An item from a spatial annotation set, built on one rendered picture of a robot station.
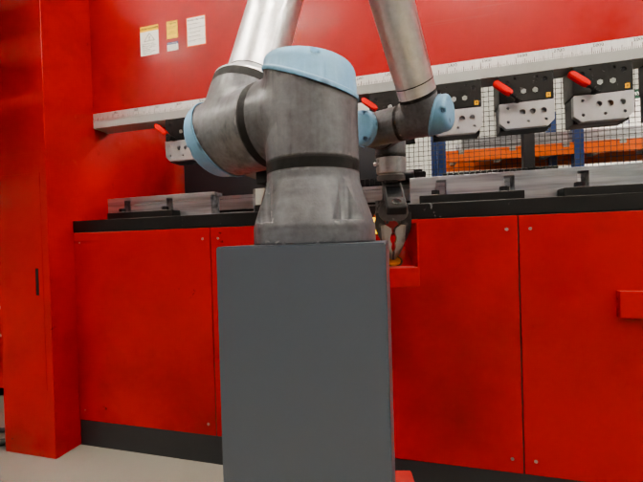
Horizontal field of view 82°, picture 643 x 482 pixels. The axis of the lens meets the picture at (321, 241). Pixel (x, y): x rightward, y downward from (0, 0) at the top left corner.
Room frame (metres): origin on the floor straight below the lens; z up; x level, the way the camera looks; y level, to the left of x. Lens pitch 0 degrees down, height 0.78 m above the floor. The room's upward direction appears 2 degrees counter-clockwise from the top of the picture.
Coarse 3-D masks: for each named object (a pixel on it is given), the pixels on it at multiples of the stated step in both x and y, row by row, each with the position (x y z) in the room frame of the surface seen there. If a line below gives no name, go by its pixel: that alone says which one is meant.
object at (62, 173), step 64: (0, 0) 1.40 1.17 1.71; (64, 0) 1.45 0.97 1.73; (0, 64) 1.41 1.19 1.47; (64, 64) 1.44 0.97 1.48; (0, 128) 1.41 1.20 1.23; (64, 128) 1.43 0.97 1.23; (0, 192) 1.41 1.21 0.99; (64, 192) 1.42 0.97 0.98; (128, 192) 1.73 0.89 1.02; (0, 256) 1.41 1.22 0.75; (64, 256) 1.41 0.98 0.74; (64, 320) 1.40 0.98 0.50; (64, 384) 1.39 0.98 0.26; (64, 448) 1.39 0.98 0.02
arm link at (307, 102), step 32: (288, 64) 0.42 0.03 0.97; (320, 64) 0.41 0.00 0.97; (256, 96) 0.45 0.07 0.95; (288, 96) 0.42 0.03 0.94; (320, 96) 0.41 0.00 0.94; (352, 96) 0.44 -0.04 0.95; (256, 128) 0.45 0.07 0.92; (288, 128) 0.42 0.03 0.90; (320, 128) 0.41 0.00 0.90; (352, 128) 0.44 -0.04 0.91; (256, 160) 0.49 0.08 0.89
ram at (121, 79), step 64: (128, 0) 1.50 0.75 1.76; (192, 0) 1.43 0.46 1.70; (320, 0) 1.30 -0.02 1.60; (448, 0) 1.19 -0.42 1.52; (512, 0) 1.14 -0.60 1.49; (576, 0) 1.10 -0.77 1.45; (640, 0) 1.06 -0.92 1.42; (128, 64) 1.51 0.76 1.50; (192, 64) 1.43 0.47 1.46; (384, 64) 1.24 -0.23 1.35; (576, 64) 1.10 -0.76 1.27; (640, 64) 1.10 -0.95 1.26; (128, 128) 1.56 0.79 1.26
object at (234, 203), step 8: (440, 184) 1.45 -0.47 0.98; (504, 184) 1.39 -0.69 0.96; (368, 192) 1.52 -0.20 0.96; (376, 192) 1.51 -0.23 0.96; (408, 192) 1.48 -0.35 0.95; (440, 192) 1.45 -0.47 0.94; (224, 200) 1.69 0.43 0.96; (232, 200) 1.68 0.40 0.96; (240, 200) 1.67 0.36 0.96; (248, 200) 1.66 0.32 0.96; (368, 200) 1.52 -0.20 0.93; (376, 200) 1.51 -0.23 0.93; (408, 200) 1.48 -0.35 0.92; (224, 208) 1.69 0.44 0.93; (232, 208) 1.68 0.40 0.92; (240, 208) 1.67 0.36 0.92; (248, 208) 1.67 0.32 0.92
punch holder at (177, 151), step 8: (168, 120) 1.46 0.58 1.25; (176, 120) 1.45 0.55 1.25; (184, 120) 1.44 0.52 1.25; (168, 128) 1.46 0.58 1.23; (176, 128) 1.45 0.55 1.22; (176, 136) 1.45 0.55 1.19; (168, 144) 1.46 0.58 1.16; (176, 144) 1.45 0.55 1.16; (184, 144) 1.44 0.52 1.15; (168, 152) 1.46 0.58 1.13; (176, 152) 1.45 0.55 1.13; (184, 152) 1.44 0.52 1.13; (168, 160) 1.46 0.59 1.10; (176, 160) 1.45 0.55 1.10; (184, 160) 1.44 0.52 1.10; (192, 160) 1.45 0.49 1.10
